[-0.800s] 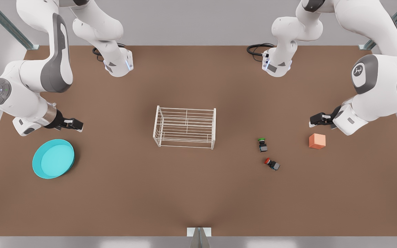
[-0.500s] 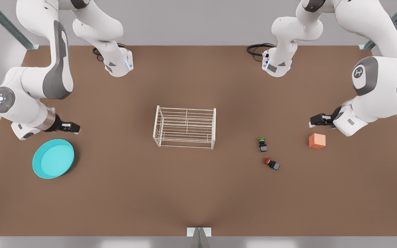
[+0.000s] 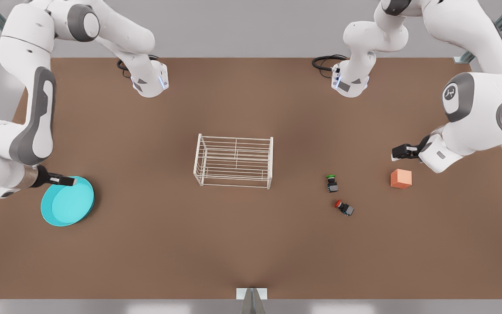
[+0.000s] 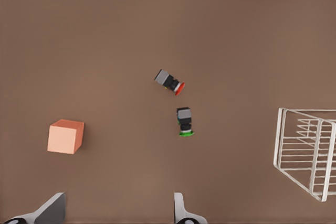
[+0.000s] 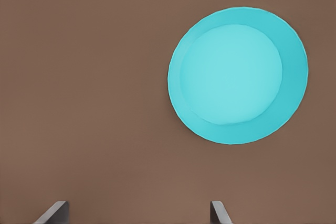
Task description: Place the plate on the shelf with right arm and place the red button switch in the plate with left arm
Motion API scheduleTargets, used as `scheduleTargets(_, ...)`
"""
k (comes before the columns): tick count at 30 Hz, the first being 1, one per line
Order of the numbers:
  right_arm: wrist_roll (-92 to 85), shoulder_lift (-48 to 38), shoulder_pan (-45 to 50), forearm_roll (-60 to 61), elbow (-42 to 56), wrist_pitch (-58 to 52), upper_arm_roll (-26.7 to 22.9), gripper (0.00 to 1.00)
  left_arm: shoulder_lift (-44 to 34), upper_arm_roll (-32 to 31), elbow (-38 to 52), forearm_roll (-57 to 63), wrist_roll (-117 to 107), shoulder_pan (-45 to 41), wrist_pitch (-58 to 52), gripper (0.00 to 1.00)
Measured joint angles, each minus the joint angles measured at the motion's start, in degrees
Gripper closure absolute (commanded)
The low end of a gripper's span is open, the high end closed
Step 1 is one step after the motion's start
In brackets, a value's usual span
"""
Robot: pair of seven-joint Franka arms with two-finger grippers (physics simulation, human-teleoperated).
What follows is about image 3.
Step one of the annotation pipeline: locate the turquoise plate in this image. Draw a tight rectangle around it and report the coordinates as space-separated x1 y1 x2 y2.
41 176 95 227

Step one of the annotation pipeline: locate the red button switch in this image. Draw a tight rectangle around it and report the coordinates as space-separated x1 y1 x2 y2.
334 200 355 217

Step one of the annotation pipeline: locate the orange cube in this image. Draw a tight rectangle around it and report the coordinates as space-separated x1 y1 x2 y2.
390 169 413 189

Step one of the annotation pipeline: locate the black cable loop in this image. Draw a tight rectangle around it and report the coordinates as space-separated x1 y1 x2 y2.
117 55 160 79
312 55 349 79

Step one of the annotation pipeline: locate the white wire shelf rack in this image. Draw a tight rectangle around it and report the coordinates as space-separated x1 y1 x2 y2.
193 133 274 190

